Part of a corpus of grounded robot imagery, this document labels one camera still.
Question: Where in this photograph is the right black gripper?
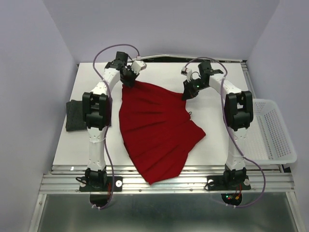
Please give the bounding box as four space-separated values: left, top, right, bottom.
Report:
182 77 209 100

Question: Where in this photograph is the red skirt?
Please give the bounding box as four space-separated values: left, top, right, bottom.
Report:
119 81 206 185

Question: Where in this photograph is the dark grey dotted skirt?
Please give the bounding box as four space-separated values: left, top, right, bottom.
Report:
65 97 111 132

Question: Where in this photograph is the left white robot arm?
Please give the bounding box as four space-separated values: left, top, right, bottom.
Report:
76 51 147 192

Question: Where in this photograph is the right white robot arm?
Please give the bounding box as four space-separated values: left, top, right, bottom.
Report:
181 60 253 191

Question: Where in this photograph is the white plastic basket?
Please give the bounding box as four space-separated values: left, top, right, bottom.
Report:
244 99 297 165

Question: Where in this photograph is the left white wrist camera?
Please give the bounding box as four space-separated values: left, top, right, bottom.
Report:
131 60 147 75

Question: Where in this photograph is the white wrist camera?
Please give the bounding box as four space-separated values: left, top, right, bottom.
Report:
181 67 193 82
131 60 147 75

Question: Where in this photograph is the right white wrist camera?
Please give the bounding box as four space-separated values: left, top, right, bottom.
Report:
181 67 193 82

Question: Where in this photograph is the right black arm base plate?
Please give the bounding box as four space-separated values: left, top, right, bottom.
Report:
204 175 251 192

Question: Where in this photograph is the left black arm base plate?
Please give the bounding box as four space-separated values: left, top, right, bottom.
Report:
79 176 123 192

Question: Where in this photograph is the aluminium rail frame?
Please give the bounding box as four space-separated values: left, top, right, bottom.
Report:
33 60 306 232

